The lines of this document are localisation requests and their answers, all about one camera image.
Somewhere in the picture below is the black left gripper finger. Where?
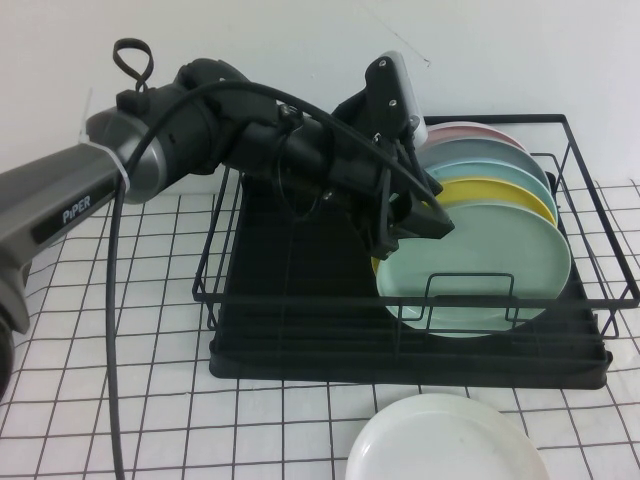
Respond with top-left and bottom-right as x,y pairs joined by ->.
394,192 -> 456,239
404,149 -> 444,197

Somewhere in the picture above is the grey plate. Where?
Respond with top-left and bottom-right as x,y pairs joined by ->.
419,137 -> 551,191

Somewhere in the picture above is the pink plate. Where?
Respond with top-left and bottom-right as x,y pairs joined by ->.
424,122 -> 531,152

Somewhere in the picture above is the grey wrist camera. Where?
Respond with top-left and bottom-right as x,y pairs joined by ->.
382,49 -> 429,146

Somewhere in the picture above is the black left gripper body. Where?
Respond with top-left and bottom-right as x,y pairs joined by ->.
324,92 -> 426,261

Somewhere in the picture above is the black plastic drip tray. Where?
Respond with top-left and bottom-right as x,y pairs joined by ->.
209,170 -> 615,392

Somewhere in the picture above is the white plate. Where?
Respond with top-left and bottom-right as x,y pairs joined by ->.
345,392 -> 551,480

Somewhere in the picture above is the black wire dish rack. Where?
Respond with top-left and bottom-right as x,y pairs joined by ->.
193,113 -> 640,342

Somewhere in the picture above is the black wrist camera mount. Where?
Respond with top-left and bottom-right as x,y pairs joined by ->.
362,57 -> 416,146

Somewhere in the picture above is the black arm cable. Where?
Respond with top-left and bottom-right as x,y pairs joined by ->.
105,38 -> 436,480

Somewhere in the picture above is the mint green plate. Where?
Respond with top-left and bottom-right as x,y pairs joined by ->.
375,201 -> 572,340

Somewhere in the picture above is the light blue plate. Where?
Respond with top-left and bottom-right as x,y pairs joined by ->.
424,159 -> 559,226

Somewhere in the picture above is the white black-grid tablecloth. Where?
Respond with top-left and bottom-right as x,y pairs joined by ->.
0,182 -> 640,480

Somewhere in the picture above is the yellow plate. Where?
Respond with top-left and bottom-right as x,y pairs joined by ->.
370,175 -> 559,277

